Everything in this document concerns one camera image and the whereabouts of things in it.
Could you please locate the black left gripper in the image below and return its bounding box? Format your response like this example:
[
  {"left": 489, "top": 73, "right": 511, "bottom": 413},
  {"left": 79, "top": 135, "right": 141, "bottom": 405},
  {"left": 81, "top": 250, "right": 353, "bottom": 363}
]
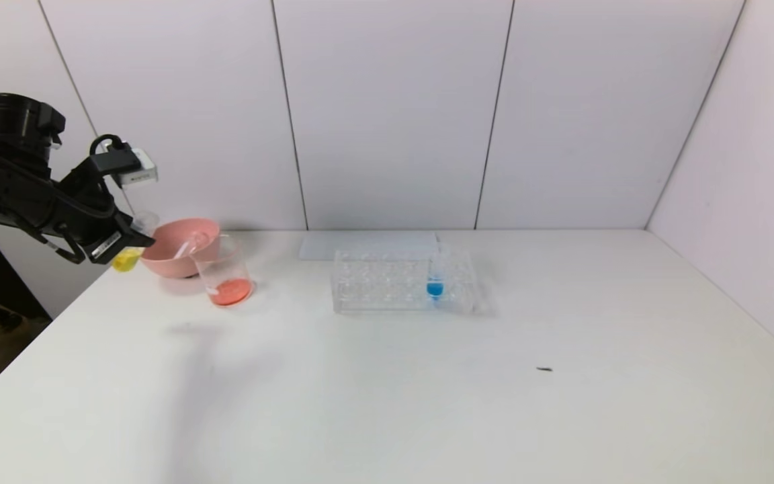
[{"left": 51, "top": 173, "right": 156, "bottom": 265}]

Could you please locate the test tube with yellow pigment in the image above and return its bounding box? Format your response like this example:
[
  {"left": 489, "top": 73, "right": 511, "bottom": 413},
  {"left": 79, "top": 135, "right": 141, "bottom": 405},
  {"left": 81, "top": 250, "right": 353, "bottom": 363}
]
[{"left": 112, "top": 210, "right": 161, "bottom": 274}]

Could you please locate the test tube with red pigment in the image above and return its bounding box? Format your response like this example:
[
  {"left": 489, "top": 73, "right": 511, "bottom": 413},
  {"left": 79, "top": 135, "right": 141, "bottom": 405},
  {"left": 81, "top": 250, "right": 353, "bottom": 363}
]
[{"left": 172, "top": 231, "right": 211, "bottom": 261}]

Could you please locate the clear glass beaker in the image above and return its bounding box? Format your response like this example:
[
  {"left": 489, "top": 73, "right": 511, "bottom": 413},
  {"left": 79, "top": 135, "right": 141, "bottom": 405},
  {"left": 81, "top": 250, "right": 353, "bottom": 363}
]
[{"left": 190, "top": 235, "right": 254, "bottom": 308}]

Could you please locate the clear acrylic test tube rack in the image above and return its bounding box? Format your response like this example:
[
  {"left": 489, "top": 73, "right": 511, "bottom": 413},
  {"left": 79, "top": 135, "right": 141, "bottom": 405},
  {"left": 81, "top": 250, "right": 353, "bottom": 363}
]
[{"left": 331, "top": 247, "right": 479, "bottom": 315}]

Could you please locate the test tube with blue pigment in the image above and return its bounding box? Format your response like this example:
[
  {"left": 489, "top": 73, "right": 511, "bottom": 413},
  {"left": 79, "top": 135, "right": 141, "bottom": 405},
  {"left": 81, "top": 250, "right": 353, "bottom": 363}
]
[{"left": 426, "top": 243, "right": 449, "bottom": 301}]

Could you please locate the pink plastic bowl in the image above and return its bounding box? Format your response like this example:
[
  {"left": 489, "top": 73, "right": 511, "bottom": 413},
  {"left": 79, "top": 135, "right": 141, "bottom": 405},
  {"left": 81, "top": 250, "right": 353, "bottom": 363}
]
[{"left": 138, "top": 218, "right": 221, "bottom": 280}]

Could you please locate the white paper sheet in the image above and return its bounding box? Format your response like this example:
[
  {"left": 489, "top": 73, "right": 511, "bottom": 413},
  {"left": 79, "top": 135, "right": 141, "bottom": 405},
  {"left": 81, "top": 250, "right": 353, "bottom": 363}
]
[{"left": 299, "top": 232, "right": 440, "bottom": 261}]

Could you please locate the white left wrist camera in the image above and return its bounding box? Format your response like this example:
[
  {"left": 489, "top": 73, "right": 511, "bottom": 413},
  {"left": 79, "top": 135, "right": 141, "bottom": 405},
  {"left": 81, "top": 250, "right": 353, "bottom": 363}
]
[{"left": 91, "top": 149, "right": 160, "bottom": 188}]

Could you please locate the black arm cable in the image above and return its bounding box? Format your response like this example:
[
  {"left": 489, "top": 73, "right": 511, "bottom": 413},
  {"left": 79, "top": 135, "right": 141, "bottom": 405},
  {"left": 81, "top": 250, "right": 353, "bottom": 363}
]
[{"left": 89, "top": 134, "right": 126, "bottom": 157}]

